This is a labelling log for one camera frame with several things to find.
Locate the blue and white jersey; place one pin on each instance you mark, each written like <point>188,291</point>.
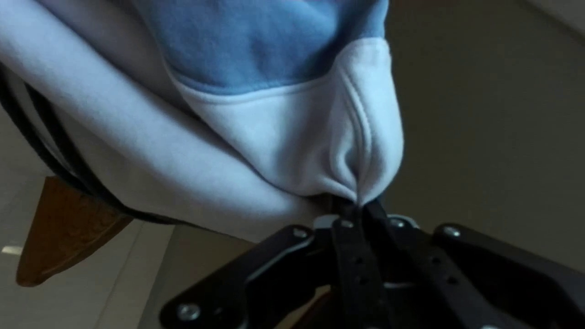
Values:
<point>243,103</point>

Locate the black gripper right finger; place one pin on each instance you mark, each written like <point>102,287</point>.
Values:
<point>462,274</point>

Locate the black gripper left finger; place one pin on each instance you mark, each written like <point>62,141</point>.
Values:
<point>353,274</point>

